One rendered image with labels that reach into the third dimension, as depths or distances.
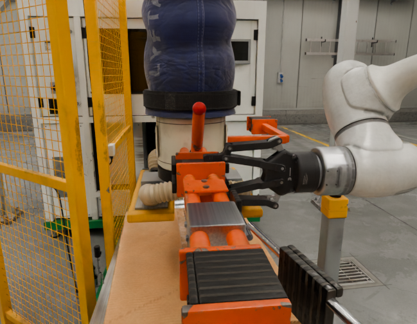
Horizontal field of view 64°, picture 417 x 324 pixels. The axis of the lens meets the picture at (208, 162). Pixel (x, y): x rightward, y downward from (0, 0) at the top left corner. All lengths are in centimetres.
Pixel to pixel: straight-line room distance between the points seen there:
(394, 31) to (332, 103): 1089
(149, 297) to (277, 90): 931
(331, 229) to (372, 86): 67
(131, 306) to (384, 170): 55
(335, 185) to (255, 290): 39
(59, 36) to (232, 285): 112
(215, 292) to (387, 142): 49
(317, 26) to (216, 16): 966
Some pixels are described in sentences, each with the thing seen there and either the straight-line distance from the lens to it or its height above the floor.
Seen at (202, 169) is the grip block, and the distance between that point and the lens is 56.
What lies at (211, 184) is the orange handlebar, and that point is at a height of 125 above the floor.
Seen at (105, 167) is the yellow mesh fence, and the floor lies 95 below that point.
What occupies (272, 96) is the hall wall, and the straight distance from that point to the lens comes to 986.
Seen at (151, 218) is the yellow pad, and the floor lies 112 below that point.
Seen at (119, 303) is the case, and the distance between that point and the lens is 78.
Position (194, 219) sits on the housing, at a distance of 38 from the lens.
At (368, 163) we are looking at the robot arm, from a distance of 64.
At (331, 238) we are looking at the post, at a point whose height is 85.
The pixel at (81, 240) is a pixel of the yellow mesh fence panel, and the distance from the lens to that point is 142.
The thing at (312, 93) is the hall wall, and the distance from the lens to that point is 1032.
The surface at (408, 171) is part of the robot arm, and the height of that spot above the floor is 125.
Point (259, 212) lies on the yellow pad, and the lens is 74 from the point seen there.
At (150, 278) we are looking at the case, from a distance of 84.
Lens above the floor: 141
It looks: 15 degrees down
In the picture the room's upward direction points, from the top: straight up
